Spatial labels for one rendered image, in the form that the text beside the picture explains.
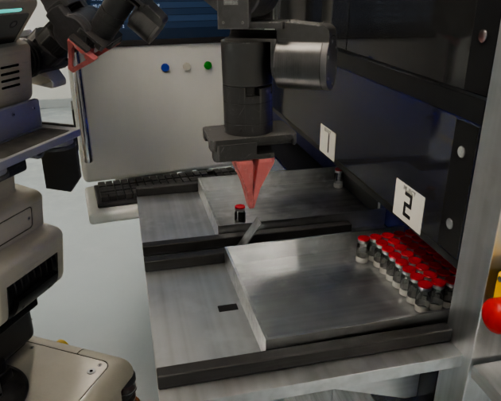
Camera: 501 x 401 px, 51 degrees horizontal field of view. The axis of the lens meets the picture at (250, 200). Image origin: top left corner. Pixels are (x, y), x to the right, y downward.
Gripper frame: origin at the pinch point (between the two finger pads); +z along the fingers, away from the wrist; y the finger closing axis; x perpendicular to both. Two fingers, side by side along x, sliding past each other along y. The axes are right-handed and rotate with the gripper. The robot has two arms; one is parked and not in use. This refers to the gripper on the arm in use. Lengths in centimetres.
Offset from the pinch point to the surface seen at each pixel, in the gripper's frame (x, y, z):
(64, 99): 542, -83, 94
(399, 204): 9.6, 26.1, 7.7
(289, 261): 18.1, 10.6, 20.4
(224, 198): 48, 5, 20
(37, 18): 543, -96, 11
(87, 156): 81, -26, 17
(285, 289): 9.7, 7.4, 20.3
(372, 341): -7.8, 14.3, 18.8
